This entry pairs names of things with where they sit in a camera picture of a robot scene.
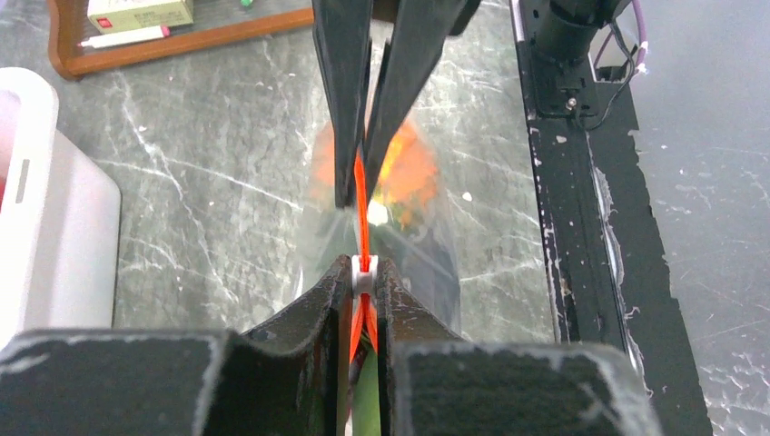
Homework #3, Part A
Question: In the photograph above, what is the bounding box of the wooden shelf rack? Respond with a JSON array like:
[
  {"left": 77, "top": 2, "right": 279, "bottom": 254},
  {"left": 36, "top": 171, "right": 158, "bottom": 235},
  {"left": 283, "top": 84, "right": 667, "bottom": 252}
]
[{"left": 47, "top": 1, "right": 313, "bottom": 81}]

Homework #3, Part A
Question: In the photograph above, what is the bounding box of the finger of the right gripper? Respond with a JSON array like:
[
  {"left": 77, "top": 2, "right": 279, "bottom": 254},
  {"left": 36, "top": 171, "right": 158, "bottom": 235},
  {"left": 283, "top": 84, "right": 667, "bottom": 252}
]
[
  {"left": 311, "top": 0, "right": 373, "bottom": 208},
  {"left": 362, "top": 0, "right": 469, "bottom": 198}
]

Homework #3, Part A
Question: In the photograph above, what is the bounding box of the white marker pen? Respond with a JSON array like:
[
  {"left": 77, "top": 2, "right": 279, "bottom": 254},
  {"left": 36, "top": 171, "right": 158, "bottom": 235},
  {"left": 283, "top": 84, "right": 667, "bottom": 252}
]
[{"left": 78, "top": 25, "right": 171, "bottom": 49}]

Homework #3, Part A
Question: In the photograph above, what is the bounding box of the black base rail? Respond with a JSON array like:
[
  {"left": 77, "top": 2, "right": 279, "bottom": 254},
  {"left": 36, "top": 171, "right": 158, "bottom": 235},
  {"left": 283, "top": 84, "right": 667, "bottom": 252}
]
[{"left": 511, "top": 1, "right": 712, "bottom": 435}]

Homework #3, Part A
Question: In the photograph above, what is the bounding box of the clear zip top bag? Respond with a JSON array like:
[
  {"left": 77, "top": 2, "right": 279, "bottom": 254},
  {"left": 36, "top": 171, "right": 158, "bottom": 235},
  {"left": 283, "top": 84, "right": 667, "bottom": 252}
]
[{"left": 294, "top": 117, "right": 464, "bottom": 436}]

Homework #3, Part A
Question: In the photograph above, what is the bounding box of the white plastic bin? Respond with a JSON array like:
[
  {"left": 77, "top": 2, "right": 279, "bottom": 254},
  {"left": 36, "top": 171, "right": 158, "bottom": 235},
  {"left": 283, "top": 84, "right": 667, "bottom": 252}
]
[{"left": 1, "top": 67, "right": 122, "bottom": 345}]

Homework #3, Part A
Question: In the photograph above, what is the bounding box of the small white box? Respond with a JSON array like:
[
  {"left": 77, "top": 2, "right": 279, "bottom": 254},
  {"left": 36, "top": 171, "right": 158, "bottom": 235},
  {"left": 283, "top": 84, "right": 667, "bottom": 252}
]
[{"left": 86, "top": 0, "right": 194, "bottom": 34}]

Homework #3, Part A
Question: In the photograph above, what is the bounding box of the toy green avocado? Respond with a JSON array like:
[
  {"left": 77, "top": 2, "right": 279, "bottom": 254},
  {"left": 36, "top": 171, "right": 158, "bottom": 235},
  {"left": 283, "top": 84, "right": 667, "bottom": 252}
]
[{"left": 351, "top": 353, "right": 381, "bottom": 436}]

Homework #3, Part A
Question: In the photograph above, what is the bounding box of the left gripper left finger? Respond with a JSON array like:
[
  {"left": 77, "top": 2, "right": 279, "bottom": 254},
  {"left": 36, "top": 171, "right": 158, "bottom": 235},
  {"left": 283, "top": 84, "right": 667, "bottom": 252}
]
[{"left": 1, "top": 255, "right": 352, "bottom": 435}]

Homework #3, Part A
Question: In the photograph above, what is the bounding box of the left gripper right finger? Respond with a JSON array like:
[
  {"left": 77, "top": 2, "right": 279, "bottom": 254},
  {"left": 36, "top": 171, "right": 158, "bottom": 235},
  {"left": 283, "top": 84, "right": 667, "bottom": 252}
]
[{"left": 375, "top": 259, "right": 662, "bottom": 435}]

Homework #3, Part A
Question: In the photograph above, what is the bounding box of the toy pineapple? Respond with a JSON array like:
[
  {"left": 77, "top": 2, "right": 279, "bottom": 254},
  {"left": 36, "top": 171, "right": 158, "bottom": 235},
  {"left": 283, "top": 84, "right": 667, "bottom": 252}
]
[{"left": 309, "top": 121, "right": 439, "bottom": 231}]

